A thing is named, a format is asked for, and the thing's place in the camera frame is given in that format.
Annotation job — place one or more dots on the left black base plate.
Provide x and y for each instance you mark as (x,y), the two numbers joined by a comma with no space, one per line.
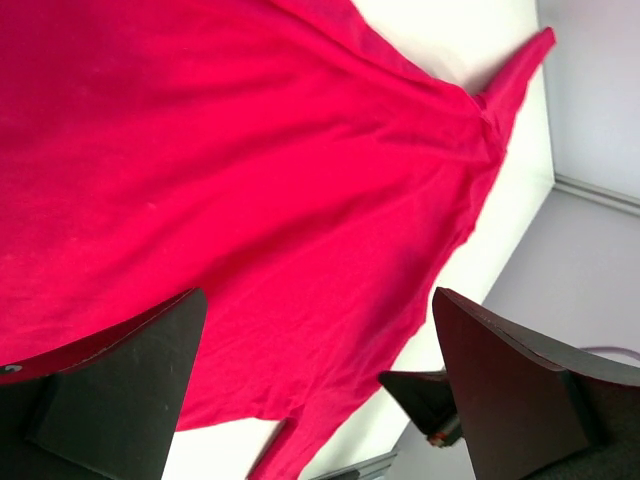
(427,399)

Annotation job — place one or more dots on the red t-shirt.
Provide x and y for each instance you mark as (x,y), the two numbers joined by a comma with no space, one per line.
(279,155)

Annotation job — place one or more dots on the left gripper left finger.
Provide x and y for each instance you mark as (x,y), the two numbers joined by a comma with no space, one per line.
(105,406)

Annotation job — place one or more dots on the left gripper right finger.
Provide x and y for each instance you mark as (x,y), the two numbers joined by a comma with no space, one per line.
(532,407)

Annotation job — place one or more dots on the aluminium mounting rail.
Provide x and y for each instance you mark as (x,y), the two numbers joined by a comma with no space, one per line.
(371,469)

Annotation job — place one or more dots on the right aluminium frame post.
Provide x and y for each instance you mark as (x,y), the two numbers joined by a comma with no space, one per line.
(599,195)

